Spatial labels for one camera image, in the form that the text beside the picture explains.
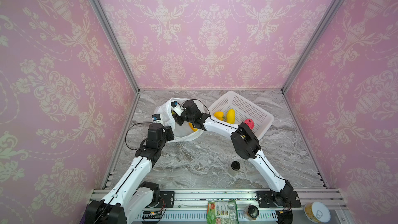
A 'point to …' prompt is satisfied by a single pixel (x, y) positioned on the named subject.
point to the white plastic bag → (183, 132)
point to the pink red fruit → (250, 122)
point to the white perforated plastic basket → (244, 108)
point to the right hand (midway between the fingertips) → (172, 112)
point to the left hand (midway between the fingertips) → (170, 127)
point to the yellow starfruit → (231, 116)
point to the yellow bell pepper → (219, 115)
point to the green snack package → (222, 212)
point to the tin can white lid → (317, 212)
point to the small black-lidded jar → (235, 166)
